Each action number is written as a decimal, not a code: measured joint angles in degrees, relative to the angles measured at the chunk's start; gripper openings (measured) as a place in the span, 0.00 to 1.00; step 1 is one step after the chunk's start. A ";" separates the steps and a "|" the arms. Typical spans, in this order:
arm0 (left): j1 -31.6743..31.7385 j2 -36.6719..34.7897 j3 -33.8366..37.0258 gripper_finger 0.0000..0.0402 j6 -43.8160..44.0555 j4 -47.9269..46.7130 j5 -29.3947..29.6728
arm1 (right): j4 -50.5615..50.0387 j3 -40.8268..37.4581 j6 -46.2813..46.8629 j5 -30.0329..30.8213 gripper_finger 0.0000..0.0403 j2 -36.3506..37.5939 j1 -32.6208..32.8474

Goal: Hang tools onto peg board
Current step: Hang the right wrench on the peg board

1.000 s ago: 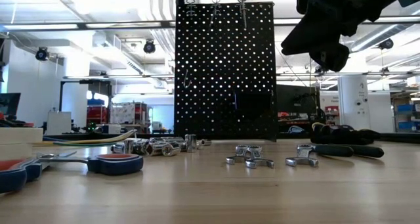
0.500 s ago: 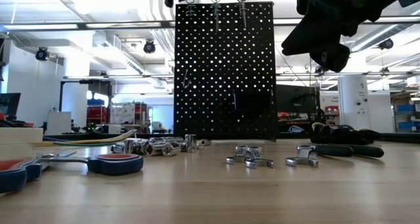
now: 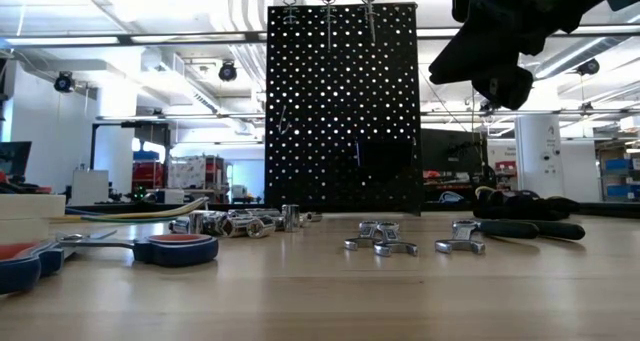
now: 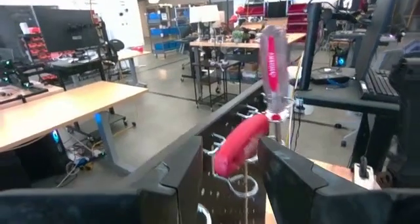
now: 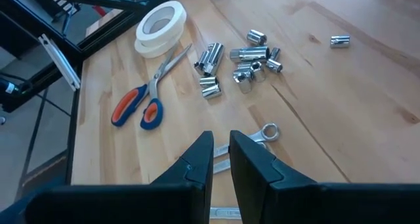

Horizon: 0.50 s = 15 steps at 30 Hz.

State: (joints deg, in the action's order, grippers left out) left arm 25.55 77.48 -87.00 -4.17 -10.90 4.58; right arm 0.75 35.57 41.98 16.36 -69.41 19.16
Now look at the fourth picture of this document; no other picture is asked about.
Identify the blue bin rack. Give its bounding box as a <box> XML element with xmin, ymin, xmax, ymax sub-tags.
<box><xmin>146</xmin><ymin>5</ymin><xmax>191</xmax><ymax>57</ymax></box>

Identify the red bin rack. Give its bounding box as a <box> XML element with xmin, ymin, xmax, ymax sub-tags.
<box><xmin>236</xmin><ymin>2</ymin><xmax>310</xmax><ymax>34</ymax></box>

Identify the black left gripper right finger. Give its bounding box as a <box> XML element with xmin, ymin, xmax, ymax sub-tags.
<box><xmin>257</xmin><ymin>137</ymin><xmax>420</xmax><ymax>224</ymax></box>

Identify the steel double ring hook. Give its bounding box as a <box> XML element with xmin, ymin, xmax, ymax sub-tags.
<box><xmin>196</xmin><ymin>202</ymin><xmax>213</xmax><ymax>224</ymax></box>
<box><xmin>203</xmin><ymin>133</ymin><xmax>260</xmax><ymax>199</ymax></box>
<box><xmin>236</xmin><ymin>104</ymin><xmax>261</xmax><ymax>120</ymax></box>

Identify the wooden workbench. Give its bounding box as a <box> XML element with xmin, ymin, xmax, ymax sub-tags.
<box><xmin>189</xmin><ymin>32</ymin><xmax>308</xmax><ymax>50</ymax></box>

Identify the green potted plant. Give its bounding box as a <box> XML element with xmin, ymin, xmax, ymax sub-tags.
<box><xmin>231</xmin><ymin>29</ymin><xmax>245</xmax><ymax>43</ymax></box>

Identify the white lampshade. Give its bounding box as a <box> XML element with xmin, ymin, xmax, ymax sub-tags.
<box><xmin>189</xmin><ymin>4</ymin><xmax>221</xmax><ymax>24</ymax></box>

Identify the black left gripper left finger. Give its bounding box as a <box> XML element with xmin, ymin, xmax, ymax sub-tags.
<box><xmin>0</xmin><ymin>135</ymin><xmax>203</xmax><ymax>224</ymax></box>

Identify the wide black monitor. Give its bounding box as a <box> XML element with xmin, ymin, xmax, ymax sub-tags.
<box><xmin>32</xmin><ymin>9</ymin><xmax>100</xmax><ymax>53</ymax></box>

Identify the black keyboard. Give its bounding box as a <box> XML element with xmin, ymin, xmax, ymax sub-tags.
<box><xmin>359</xmin><ymin>68</ymin><xmax>400</xmax><ymax>103</ymax></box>

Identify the white pillar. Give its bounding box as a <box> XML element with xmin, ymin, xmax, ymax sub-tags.
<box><xmin>94</xmin><ymin>0</ymin><xmax>146</xmax><ymax>49</ymax></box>

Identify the black monitor pole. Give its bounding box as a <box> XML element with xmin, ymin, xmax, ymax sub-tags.
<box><xmin>300</xmin><ymin>2</ymin><xmax>323</xmax><ymax>91</ymax></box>

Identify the black computer desk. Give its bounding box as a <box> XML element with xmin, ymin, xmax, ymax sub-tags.
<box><xmin>295</xmin><ymin>76</ymin><xmax>402</xmax><ymax>168</ymax></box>

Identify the black wire cart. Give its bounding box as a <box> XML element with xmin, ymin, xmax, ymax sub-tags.
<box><xmin>192</xmin><ymin>59</ymin><xmax>243</xmax><ymax>110</ymax></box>

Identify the black perforated peg board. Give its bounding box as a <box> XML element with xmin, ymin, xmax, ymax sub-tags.
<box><xmin>126</xmin><ymin>81</ymin><xmax>280</xmax><ymax>224</ymax></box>

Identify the red clear handle screwdriver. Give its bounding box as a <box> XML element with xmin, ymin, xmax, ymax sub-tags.
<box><xmin>258</xmin><ymin>24</ymin><xmax>293</xmax><ymax>146</ymax></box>

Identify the black office chair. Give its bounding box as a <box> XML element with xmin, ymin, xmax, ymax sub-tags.
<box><xmin>101</xmin><ymin>39</ymin><xmax>126</xmax><ymax>81</ymax></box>

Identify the wooden top table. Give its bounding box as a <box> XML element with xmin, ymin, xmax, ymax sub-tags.
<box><xmin>0</xmin><ymin>81</ymin><xmax>149</xmax><ymax>174</ymax></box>

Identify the blue lit desktop computer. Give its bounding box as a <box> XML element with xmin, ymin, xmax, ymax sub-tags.
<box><xmin>0</xmin><ymin>128</ymin><xmax>72</xmax><ymax>189</ymax></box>

